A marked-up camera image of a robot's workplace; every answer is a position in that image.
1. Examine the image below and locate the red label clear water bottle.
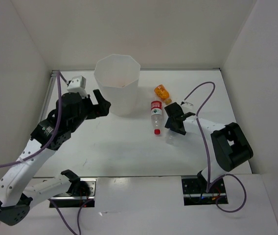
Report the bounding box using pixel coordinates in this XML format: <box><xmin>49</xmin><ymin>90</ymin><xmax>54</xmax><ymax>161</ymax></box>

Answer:
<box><xmin>150</xmin><ymin>100</ymin><xmax>163</xmax><ymax>136</ymax></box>

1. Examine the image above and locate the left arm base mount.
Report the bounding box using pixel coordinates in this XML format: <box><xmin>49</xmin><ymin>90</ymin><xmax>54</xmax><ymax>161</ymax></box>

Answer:
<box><xmin>51</xmin><ymin>178</ymin><xmax>97</xmax><ymax>208</ymax></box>

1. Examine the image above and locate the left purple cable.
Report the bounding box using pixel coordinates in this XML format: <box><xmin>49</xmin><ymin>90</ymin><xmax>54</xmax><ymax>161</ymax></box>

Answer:
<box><xmin>0</xmin><ymin>70</ymin><xmax>85</xmax><ymax>235</ymax></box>

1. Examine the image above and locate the blue label Pocari Sweat bottle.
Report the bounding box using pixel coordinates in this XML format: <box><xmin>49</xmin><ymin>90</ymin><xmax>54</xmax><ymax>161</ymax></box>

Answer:
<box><xmin>166</xmin><ymin>130</ymin><xmax>179</xmax><ymax>146</ymax></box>

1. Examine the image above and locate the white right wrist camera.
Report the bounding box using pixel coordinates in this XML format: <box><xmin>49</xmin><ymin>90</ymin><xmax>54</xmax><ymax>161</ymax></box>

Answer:
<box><xmin>181</xmin><ymin>101</ymin><xmax>193</xmax><ymax>113</ymax></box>

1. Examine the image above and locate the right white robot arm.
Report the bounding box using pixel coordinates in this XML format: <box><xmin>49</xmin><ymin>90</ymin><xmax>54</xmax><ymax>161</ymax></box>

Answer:
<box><xmin>165</xmin><ymin>102</ymin><xmax>254</xmax><ymax>192</ymax></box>

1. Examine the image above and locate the orange juice bottle patterned label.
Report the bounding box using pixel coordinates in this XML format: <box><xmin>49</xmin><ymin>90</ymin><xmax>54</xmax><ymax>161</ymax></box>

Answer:
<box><xmin>154</xmin><ymin>84</ymin><xmax>172</xmax><ymax>105</ymax></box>

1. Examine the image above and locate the white octagonal bin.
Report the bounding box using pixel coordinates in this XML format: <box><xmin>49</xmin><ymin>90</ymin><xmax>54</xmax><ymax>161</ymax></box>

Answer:
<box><xmin>94</xmin><ymin>54</ymin><xmax>140</xmax><ymax>116</ymax></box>

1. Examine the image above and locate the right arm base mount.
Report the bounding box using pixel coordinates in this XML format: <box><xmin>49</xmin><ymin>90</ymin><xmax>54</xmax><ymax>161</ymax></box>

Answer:
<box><xmin>181</xmin><ymin>176</ymin><xmax>228</xmax><ymax>206</ymax></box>

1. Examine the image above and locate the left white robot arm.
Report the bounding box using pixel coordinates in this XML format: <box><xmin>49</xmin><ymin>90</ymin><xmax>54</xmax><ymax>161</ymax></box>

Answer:
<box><xmin>0</xmin><ymin>89</ymin><xmax>111</xmax><ymax>226</ymax></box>

